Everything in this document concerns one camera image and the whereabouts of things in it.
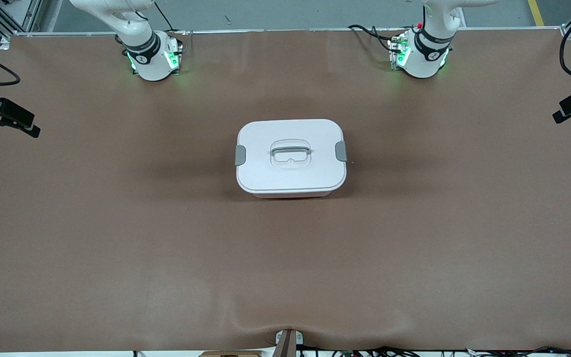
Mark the white box lid grey clips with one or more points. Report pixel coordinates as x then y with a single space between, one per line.
290 173

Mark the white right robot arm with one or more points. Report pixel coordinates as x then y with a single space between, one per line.
149 59

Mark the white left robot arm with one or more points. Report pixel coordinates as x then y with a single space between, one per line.
422 62

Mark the pink translucent plastic box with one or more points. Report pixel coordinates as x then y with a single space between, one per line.
290 196

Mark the brown table mat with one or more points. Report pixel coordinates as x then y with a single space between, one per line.
285 272

